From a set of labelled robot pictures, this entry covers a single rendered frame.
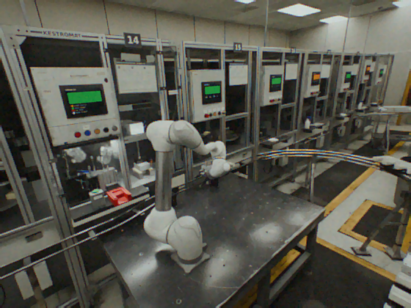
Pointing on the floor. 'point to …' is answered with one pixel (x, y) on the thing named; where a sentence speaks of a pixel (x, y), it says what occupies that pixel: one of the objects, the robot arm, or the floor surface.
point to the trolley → (389, 133)
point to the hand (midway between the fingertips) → (197, 181)
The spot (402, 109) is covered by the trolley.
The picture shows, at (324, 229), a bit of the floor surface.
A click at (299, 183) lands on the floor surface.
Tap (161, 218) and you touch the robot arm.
